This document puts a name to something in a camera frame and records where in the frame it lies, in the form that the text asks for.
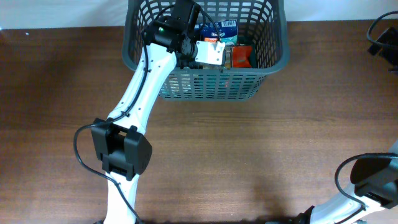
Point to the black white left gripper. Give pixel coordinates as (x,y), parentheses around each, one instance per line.
(195,64)

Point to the blue tissue pack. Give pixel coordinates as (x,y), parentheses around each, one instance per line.
(228,32)

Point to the green Nescafe coffee bag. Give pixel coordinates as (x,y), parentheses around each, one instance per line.
(246,41)

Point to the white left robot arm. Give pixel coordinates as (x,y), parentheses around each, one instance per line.
(119,140)

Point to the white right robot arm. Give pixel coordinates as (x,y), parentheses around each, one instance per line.
(372,188)

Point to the grey plastic lattice basket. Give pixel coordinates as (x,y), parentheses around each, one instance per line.
(262,20)

